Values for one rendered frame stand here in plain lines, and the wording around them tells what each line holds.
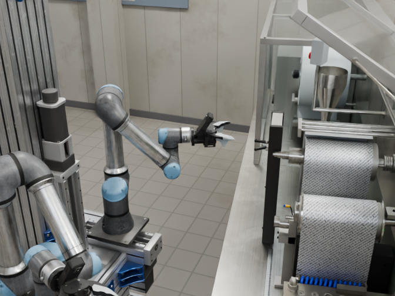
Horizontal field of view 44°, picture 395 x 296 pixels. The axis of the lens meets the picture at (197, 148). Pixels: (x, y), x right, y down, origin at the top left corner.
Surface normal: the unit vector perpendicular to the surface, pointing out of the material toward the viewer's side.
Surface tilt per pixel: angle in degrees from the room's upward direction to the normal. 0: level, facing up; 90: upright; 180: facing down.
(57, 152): 90
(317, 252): 90
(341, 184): 92
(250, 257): 0
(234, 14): 90
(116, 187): 8
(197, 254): 0
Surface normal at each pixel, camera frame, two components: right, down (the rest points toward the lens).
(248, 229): 0.00, -0.90
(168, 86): -0.35, 0.42
